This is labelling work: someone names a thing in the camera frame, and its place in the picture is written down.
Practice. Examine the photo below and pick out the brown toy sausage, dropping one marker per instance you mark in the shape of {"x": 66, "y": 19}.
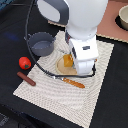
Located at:
{"x": 27, "y": 79}

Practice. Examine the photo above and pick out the yellow toy bread loaf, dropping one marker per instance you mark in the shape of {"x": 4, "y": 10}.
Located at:
{"x": 68, "y": 60}

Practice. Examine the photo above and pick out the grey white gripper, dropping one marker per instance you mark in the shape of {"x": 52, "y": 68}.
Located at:
{"x": 84, "y": 53}

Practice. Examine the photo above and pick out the round wooden plate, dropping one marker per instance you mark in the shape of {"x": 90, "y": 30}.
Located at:
{"x": 61, "y": 69}

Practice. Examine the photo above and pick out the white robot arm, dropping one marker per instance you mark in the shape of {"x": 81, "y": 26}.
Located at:
{"x": 81, "y": 18}

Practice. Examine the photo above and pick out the beige bowl on stove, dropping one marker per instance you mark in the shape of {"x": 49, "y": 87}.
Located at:
{"x": 123, "y": 14}

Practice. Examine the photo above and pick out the white woven placemat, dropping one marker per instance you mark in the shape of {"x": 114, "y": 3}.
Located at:
{"x": 72, "y": 103}

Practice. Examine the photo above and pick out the fork with wooden handle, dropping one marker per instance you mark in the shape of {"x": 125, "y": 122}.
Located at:
{"x": 74, "y": 83}

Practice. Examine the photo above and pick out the red toy tomato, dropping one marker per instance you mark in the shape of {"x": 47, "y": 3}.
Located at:
{"x": 24, "y": 63}

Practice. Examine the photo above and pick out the grey pot with handles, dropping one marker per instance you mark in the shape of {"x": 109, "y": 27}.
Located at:
{"x": 40, "y": 43}

